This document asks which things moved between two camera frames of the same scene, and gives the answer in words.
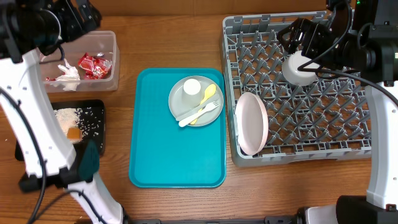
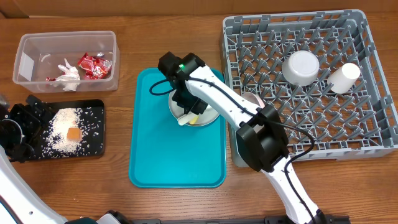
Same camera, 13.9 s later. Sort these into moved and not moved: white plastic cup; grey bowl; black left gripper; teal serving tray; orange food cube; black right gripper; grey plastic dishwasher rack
Moved: white plastic cup; black right gripper; black left gripper
Not moved: teal serving tray; orange food cube; grey bowl; grey plastic dishwasher rack
